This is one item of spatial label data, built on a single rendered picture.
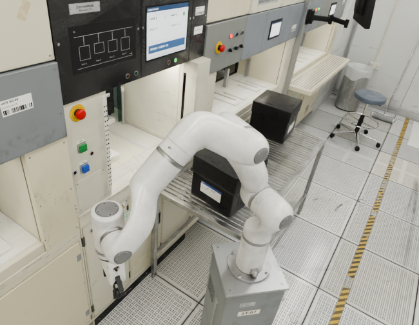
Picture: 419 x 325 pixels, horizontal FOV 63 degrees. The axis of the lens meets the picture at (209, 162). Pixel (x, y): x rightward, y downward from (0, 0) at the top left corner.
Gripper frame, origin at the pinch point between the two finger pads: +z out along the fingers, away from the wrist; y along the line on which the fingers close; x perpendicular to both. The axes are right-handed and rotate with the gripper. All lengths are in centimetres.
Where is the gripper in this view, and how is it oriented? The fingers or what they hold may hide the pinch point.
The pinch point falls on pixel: (113, 283)
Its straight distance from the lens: 118.3
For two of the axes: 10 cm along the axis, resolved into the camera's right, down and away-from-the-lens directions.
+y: -5.3, -5.2, 6.7
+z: -1.1, 8.2, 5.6
